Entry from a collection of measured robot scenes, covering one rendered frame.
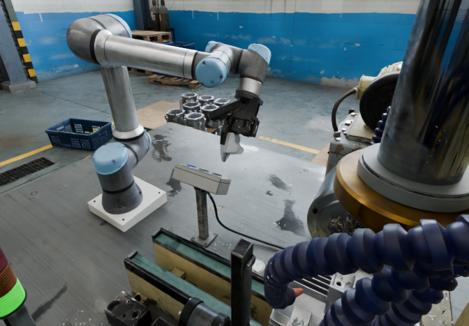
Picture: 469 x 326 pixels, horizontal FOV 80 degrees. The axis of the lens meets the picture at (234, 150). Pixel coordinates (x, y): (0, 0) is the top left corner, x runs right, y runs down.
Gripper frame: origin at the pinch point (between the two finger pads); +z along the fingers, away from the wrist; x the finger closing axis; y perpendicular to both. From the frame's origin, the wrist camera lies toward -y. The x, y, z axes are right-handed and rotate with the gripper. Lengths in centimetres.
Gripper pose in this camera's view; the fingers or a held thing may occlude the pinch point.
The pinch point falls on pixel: (222, 157)
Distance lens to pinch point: 84.8
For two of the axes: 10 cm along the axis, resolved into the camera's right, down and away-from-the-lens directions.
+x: 4.2, 1.6, 8.9
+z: -2.8, 9.6, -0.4
